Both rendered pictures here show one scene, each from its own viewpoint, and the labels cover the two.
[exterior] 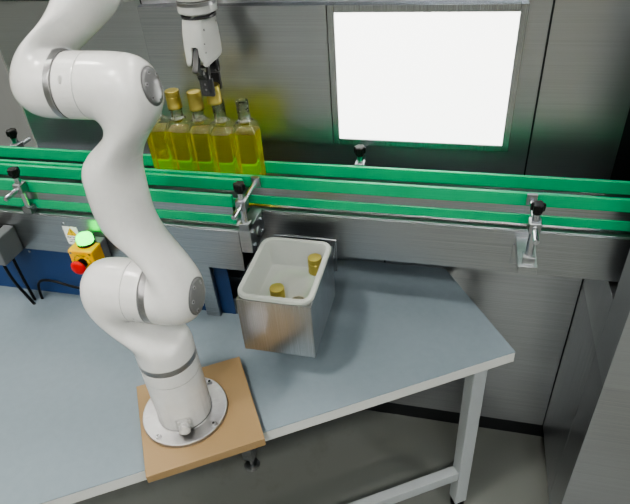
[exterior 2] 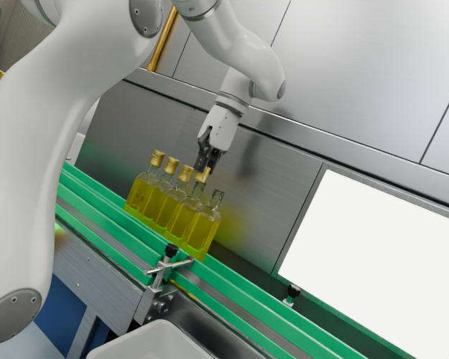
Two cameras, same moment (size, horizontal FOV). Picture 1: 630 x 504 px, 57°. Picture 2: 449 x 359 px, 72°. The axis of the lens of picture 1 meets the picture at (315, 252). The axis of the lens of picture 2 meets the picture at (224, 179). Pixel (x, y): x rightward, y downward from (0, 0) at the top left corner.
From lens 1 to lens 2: 65 cm
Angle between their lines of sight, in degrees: 33
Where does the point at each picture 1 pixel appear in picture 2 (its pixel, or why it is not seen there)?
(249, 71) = (236, 183)
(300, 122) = (252, 241)
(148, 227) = (23, 179)
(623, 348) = not seen: outside the picture
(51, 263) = not seen: outside the picture
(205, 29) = (226, 119)
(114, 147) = (51, 38)
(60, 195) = not seen: hidden behind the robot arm
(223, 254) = (115, 309)
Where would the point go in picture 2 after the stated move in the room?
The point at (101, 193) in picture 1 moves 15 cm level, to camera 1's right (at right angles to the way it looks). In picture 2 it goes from (1, 95) to (109, 147)
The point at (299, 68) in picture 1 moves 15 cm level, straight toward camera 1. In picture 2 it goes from (276, 199) to (274, 204)
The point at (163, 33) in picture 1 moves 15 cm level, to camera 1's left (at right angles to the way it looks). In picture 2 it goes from (195, 131) to (155, 114)
